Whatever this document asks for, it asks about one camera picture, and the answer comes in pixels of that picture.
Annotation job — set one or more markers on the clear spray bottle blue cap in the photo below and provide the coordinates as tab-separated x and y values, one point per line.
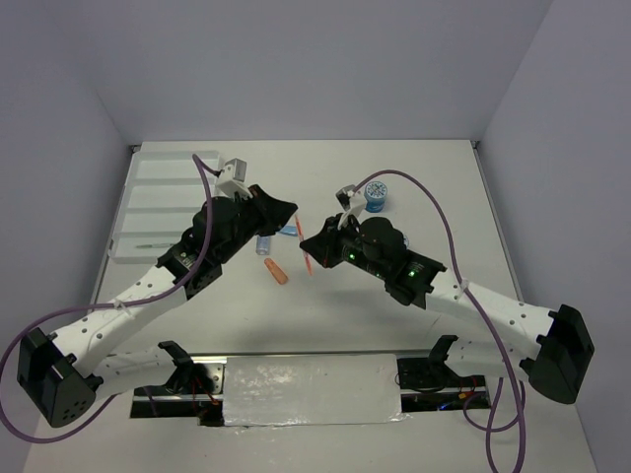
263	245

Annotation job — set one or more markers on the blue plastic case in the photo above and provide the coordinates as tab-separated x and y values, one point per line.
290	231

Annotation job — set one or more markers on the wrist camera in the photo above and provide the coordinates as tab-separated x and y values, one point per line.
231	178
352	202

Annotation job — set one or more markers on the blue paint jar far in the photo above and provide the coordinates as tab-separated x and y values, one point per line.
375	193

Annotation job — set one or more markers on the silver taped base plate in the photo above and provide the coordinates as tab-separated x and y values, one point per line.
311	391

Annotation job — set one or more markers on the white compartment tray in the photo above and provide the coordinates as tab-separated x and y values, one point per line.
162	193

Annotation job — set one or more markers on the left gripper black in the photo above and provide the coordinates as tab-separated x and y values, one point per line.
274	213

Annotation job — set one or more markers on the orange plastic case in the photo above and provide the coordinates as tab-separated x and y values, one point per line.
277	273

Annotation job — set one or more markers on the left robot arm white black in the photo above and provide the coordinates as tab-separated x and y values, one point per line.
66	371

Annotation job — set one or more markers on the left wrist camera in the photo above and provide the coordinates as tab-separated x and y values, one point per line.
231	178

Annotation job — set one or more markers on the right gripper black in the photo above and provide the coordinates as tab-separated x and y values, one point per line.
322	245

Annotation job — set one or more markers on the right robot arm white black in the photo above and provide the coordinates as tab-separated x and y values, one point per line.
551	349

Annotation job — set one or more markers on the green highlighter pen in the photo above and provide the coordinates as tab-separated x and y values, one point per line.
155	245

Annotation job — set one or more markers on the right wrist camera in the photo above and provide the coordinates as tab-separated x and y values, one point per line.
352	202

